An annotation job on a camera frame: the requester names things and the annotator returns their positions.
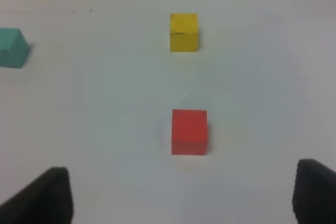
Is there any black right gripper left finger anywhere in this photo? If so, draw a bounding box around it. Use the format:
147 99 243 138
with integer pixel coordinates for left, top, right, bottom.
1 167 74 223

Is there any yellow block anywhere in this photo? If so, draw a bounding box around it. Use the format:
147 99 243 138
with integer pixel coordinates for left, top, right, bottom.
170 13 199 52

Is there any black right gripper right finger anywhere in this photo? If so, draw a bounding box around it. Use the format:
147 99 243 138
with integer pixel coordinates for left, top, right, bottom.
292 159 335 224

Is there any teal block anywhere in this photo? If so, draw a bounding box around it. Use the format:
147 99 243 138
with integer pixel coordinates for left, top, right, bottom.
1 28 30 68

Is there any red block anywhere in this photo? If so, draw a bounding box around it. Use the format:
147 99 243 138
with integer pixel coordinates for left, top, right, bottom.
171 109 208 156

